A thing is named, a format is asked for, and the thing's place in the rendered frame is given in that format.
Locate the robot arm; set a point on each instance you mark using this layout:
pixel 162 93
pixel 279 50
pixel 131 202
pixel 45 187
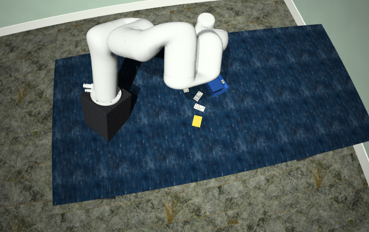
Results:
pixel 192 55

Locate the yellow sticky note pad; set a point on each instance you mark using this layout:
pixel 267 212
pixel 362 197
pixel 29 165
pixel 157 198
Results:
pixel 196 121

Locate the grey and white domino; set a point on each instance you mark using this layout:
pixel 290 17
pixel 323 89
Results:
pixel 198 96
pixel 199 107

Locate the blue rack of bins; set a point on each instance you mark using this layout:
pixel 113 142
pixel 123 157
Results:
pixel 217 86

